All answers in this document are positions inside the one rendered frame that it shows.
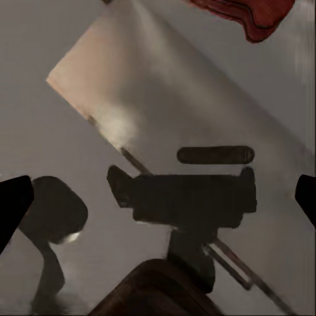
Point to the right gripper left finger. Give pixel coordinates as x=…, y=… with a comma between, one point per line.
x=16, y=196

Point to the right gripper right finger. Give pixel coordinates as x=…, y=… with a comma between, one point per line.
x=306, y=196

